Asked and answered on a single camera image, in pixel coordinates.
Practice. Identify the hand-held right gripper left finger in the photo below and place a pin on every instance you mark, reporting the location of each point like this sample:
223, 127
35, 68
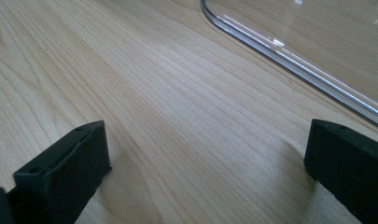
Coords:
62, 174

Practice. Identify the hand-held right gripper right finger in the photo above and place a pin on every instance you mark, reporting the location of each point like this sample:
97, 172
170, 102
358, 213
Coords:
345, 158

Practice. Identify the clear plastic tray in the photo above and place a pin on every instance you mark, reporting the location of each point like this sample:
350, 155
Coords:
317, 37

